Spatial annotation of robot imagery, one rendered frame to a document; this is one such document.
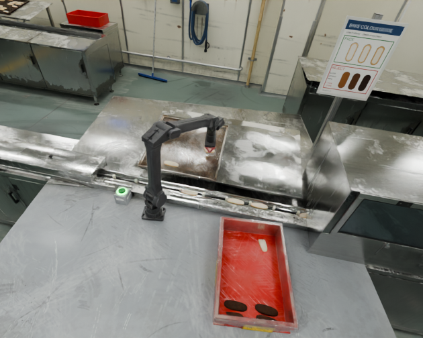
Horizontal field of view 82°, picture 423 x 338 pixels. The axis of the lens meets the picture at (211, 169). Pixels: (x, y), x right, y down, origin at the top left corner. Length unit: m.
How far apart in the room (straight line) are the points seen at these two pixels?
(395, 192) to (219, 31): 4.11
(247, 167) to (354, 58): 0.92
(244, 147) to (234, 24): 3.31
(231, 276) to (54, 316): 0.74
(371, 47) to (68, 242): 1.96
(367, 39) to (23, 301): 2.13
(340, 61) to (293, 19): 2.70
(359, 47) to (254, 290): 1.46
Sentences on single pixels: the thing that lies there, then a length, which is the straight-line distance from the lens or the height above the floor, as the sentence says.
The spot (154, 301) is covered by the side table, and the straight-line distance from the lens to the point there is 1.20.
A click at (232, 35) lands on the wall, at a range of 4.79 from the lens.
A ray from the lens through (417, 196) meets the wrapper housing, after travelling 1.24.
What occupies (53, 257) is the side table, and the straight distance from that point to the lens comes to 1.41.
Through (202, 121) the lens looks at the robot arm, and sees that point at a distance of 1.29.
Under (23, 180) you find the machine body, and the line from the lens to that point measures 1.95.
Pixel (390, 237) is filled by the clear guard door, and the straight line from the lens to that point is 1.36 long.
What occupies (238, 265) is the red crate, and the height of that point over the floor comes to 0.82.
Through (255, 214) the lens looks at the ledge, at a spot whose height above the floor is 0.86.
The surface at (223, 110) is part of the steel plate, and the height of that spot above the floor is 0.82.
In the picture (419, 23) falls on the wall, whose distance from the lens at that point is 5.25.
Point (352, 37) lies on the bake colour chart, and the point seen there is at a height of 1.62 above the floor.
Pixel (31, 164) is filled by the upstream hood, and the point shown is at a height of 0.92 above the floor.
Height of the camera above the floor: 1.95
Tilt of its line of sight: 43 degrees down
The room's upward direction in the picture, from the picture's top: 7 degrees clockwise
